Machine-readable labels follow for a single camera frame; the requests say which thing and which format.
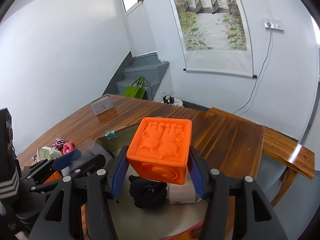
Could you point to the green paper bag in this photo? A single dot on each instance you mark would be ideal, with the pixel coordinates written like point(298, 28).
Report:
point(136, 89)

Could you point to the white floor power strip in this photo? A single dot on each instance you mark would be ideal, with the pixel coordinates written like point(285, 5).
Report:
point(170, 100)

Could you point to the black striped sleeve forearm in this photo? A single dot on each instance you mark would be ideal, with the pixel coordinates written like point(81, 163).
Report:
point(10, 171)

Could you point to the wall power socket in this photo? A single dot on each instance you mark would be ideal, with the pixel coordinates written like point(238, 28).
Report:
point(273, 24)

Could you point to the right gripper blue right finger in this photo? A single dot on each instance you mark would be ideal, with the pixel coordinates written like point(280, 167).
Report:
point(254, 216)

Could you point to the teal binder clip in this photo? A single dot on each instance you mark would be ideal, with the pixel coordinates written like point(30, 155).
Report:
point(109, 134)

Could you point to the yellow green medicine box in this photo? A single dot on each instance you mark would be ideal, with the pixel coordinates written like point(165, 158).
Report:
point(43, 154)

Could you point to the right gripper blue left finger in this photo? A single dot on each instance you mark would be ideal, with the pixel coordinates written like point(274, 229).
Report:
point(61, 216)

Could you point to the white medicine bottle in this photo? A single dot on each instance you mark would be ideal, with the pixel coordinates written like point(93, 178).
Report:
point(182, 194)

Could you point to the pink foam twist roller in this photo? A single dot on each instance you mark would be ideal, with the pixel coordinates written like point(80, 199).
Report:
point(68, 147)

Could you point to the landscape scroll painting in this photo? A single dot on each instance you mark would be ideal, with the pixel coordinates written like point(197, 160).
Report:
point(215, 37)

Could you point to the pastel cream sock ball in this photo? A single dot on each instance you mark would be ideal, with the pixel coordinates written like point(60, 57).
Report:
point(53, 152)

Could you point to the grey tissue box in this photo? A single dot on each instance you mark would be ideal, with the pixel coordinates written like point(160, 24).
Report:
point(102, 104)

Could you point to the black sock ball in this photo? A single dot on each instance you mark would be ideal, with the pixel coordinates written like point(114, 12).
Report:
point(147, 194)

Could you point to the grey stairs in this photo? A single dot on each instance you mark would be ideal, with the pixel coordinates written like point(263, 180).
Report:
point(132, 68)

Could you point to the orange embossed cube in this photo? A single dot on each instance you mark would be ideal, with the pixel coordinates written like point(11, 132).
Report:
point(55, 176)
point(159, 149)

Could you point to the door with window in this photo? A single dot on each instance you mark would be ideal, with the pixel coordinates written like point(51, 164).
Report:
point(140, 32)

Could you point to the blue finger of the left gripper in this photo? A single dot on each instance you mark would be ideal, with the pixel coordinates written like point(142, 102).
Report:
point(82, 167)
point(56, 164)

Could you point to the wooden bench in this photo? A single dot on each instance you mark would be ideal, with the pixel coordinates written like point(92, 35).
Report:
point(297, 159)

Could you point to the red rectangular tin box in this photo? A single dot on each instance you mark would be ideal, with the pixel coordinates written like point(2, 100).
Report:
point(146, 209)

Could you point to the pink leopard plush toy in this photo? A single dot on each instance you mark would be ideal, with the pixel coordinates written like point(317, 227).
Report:
point(34, 160)

